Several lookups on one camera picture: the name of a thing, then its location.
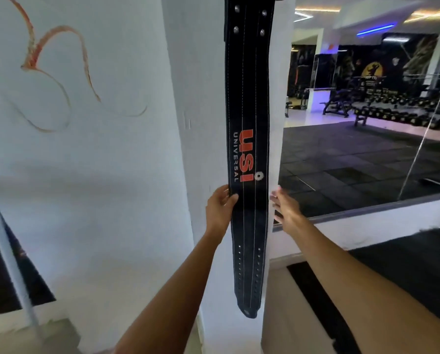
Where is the person's right forearm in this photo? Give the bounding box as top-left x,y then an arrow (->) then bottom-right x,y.
283,219 -> 440,354

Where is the black weight bench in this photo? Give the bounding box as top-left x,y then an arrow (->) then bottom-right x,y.
322,88 -> 355,118

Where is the large wall mirror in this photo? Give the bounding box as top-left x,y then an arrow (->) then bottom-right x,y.
273,0 -> 440,233

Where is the row of black dumbbells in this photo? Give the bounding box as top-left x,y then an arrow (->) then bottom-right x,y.
353,90 -> 440,133

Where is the black rubber floor mat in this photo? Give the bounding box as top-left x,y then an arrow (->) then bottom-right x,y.
287,225 -> 440,354

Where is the person's right hand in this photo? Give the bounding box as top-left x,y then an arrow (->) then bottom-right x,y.
269,185 -> 310,233

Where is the person's left forearm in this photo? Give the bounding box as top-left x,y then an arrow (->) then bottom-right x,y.
113,228 -> 229,354

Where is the person's left hand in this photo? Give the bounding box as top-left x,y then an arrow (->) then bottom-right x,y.
205,184 -> 240,237

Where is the black leather weightlifting belt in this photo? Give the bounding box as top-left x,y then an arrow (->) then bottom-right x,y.
224,0 -> 286,320

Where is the white railing post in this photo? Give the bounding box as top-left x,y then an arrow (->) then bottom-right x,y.
0,197 -> 41,330

